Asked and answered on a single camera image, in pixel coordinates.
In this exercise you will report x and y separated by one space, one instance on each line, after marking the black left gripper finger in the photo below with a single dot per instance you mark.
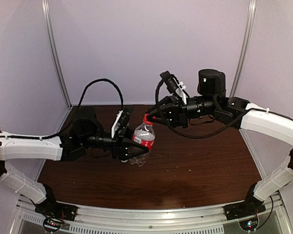
133 149
127 132

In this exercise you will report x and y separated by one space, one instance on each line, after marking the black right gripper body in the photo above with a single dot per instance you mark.
180 112

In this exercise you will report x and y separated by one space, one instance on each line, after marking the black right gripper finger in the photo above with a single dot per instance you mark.
167 105
163 120

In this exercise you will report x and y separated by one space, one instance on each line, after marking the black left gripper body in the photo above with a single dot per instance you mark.
116 147

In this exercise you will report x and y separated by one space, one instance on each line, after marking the red label soda bottle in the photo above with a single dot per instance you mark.
144 134

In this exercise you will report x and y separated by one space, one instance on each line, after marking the red soda bottle cap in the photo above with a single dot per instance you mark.
149 120

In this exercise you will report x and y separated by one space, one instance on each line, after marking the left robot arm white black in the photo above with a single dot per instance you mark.
86 132

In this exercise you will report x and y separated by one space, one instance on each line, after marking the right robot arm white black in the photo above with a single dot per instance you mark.
237 113

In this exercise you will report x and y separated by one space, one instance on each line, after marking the left round circuit board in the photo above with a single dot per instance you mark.
52 224

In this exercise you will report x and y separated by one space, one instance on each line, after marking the round circuit board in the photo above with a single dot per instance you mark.
52 224
249 224

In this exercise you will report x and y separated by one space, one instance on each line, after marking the right round circuit board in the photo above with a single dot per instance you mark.
249 224

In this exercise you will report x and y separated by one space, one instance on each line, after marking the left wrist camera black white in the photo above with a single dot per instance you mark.
121 121

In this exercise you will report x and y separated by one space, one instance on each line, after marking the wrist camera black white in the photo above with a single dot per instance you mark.
121 121
175 86

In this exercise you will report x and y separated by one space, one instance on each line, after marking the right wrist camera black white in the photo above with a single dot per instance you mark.
175 86

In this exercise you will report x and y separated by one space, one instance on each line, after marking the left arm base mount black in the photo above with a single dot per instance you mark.
57 210

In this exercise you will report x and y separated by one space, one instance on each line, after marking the aluminium front rail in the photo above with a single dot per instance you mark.
200 220

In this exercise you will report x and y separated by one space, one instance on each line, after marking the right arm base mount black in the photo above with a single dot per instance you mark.
242 209

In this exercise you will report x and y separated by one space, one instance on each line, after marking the right aluminium frame post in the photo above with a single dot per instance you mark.
251 12

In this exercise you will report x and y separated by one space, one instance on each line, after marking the aluminium frame post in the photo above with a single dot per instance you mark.
54 52
251 12

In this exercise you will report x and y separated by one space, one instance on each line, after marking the left aluminium frame post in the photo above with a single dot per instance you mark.
54 52

